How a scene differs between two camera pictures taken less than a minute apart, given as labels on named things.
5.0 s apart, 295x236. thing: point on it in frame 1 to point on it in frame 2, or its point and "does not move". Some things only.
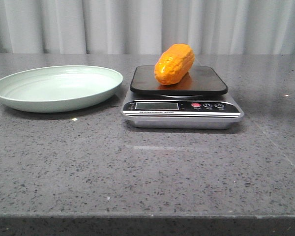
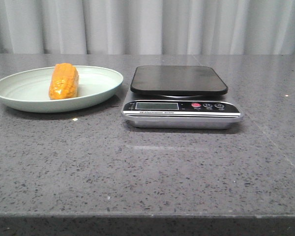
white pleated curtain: [147, 27] does not move
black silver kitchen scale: [199, 101] does not move
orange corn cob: [174, 64] to [64, 82]
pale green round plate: [58, 88] does not move
